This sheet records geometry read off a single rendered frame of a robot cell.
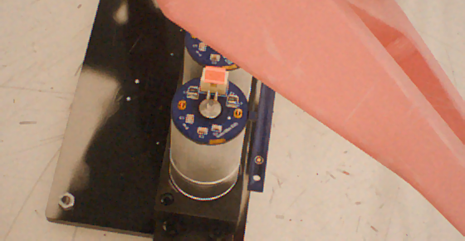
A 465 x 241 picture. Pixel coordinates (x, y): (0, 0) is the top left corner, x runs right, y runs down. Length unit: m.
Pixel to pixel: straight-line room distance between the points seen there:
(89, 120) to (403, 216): 0.12
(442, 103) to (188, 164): 0.16
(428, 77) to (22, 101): 0.23
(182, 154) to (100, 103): 0.06
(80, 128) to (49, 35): 0.05
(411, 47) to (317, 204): 0.19
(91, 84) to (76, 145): 0.03
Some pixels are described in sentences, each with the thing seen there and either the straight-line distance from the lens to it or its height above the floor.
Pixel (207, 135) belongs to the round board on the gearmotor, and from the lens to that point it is 0.29.
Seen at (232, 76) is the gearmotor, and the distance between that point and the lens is 0.31.
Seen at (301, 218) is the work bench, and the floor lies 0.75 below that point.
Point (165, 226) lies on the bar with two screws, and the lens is 0.32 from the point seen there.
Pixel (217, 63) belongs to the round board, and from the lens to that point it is 0.30.
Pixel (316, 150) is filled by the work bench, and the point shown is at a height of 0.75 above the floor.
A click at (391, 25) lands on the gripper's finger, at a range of 0.16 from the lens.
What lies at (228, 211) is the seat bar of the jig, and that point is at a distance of 0.32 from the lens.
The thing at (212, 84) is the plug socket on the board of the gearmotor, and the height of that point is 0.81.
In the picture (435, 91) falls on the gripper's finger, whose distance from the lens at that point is 0.16.
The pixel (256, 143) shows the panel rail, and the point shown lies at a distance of 0.29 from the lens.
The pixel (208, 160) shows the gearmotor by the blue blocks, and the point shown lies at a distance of 0.30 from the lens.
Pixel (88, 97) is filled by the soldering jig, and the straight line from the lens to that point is 0.35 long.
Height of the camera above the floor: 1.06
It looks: 59 degrees down
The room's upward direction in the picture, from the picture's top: 8 degrees clockwise
